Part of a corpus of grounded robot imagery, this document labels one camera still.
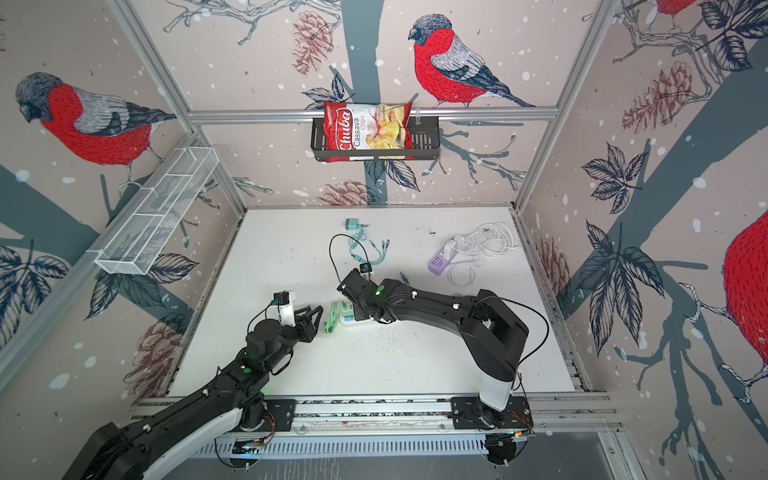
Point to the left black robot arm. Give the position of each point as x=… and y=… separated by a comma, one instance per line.
x=233, y=400

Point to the red cassava chips bag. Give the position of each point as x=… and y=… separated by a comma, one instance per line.
x=350, y=128

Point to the white wire wall basket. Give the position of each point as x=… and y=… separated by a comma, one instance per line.
x=142, y=237

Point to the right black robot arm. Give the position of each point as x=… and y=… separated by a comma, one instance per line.
x=493, y=334

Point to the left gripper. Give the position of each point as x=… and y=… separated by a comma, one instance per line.
x=305, y=326

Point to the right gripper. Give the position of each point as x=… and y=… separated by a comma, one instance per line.
x=358, y=315

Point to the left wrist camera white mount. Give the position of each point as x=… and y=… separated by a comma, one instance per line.
x=284, y=301

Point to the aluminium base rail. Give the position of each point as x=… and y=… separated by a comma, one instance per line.
x=312, y=427

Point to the green charger adapter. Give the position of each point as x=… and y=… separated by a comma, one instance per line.
x=337, y=312

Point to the black wall basket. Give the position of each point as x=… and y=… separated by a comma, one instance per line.
x=425, y=137

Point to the white blue power strip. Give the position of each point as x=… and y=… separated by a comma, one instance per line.
x=348, y=321

